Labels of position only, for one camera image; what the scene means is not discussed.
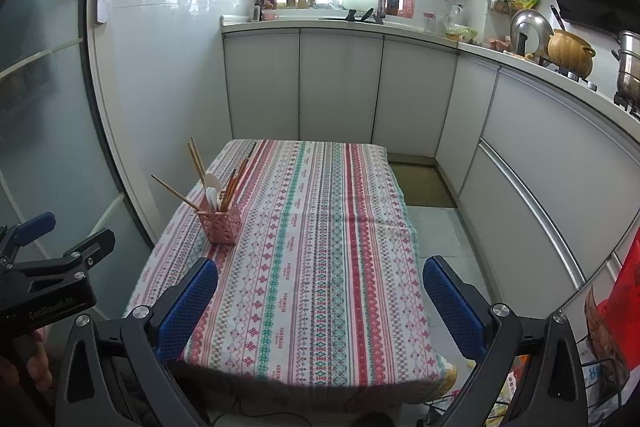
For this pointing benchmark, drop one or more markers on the steel stock pot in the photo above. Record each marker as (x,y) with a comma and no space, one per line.
(629,67)

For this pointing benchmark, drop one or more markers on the striped patterned tablecloth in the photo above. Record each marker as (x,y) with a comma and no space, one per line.
(310,232)

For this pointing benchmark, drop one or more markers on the green vegetables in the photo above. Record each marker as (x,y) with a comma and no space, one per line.
(460,33)

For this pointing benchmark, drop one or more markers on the white kitchen countertop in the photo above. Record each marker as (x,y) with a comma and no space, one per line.
(280,25)

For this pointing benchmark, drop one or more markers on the frosted glass sliding door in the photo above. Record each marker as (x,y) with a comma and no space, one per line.
(40,132)

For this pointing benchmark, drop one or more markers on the brown floor mat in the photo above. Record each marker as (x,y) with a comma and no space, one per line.
(422,184)

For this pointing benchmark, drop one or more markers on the black sink tool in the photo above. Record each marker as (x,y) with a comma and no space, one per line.
(360,16)

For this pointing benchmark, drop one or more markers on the curved metal faucet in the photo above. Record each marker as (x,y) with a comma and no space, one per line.
(381,2)

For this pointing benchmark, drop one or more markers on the clear glass jar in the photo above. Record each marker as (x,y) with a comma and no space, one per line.
(456,18)

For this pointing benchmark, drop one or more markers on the black ladle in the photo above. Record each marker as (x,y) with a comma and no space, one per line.
(557,17)

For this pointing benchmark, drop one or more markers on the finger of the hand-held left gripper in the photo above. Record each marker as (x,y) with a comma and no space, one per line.
(85,252)
(35,227)

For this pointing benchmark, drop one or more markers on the brown clay pot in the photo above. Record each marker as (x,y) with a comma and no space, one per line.
(570,54)

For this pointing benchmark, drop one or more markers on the pink perforated utensil holder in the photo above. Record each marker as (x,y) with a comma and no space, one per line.
(217,227)

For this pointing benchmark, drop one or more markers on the small red-lidded jar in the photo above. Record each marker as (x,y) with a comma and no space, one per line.
(429,23)

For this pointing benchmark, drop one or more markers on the steel pot lid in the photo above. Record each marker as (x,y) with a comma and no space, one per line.
(532,29)

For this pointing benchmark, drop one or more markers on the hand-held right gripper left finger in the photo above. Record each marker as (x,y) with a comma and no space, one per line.
(187,307)

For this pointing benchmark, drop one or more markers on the red plastic bag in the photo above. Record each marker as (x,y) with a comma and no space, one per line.
(627,302)

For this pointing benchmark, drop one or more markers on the black gas stove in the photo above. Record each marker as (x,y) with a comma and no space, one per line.
(580,78)

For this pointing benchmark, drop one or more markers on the pink cup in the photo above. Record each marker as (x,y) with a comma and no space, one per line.
(270,15)

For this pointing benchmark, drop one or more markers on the red detergent bottle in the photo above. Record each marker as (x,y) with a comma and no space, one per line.
(407,3)

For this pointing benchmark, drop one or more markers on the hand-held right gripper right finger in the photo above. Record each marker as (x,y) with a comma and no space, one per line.
(452,307)

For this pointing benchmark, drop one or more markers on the white kitchen cabinets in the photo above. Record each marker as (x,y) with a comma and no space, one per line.
(340,82)

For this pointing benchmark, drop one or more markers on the person's left hand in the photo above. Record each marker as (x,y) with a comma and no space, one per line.
(40,359)

